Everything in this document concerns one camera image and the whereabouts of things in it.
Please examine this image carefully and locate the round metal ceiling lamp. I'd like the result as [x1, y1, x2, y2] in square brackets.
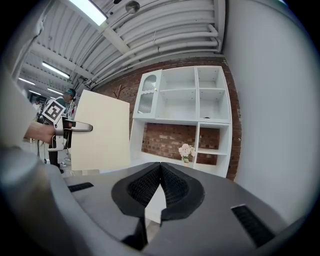
[125, 0, 141, 13]

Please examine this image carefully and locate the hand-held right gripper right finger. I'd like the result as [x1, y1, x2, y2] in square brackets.
[146, 161, 294, 256]

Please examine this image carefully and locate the rectangular ceiling light panel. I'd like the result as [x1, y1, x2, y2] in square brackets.
[68, 0, 108, 26]

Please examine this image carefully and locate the person's left forearm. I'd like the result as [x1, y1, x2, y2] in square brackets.
[23, 121, 57, 145]

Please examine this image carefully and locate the pink vase with pale flowers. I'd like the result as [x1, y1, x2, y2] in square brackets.
[178, 143, 197, 164]

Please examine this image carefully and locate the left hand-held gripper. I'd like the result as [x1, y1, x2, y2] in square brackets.
[41, 98, 94, 152]

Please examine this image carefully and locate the white glass cabinet door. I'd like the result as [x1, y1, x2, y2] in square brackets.
[133, 69, 163, 120]

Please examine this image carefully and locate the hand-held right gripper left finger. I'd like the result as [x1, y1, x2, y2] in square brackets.
[62, 161, 161, 252]

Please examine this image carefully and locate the white shelf unit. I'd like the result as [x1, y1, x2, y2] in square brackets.
[129, 65, 233, 179]

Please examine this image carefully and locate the person's grey shirt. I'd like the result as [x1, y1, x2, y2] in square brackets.
[0, 14, 45, 151]

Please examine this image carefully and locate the wooden coat rack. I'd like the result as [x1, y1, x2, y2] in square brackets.
[112, 84, 127, 100]

